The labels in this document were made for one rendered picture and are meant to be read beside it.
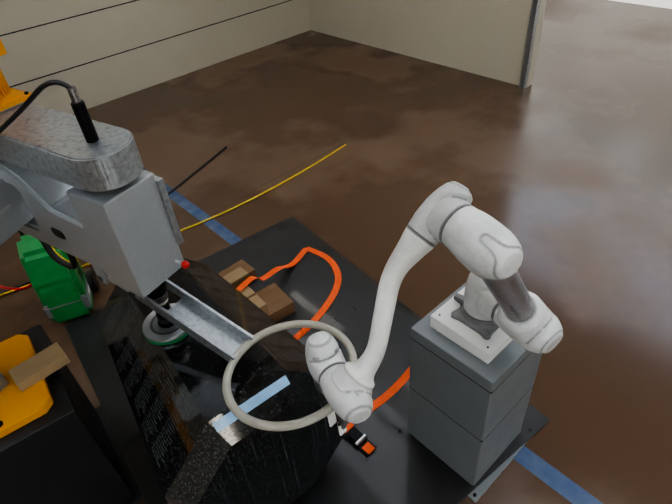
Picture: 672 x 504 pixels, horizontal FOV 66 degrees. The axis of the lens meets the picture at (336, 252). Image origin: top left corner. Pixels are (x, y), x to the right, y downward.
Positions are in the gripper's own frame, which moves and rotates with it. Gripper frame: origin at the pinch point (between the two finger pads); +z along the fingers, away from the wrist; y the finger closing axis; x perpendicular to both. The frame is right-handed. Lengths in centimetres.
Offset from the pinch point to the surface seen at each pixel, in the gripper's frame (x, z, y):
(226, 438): 28.3, 6.2, 28.8
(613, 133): -419, 80, 79
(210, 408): 26.7, -0.5, 38.7
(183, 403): 32, 2, 51
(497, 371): -58, 7, -25
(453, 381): -53, 20, -9
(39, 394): 70, 0, 98
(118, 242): 24, -60, 70
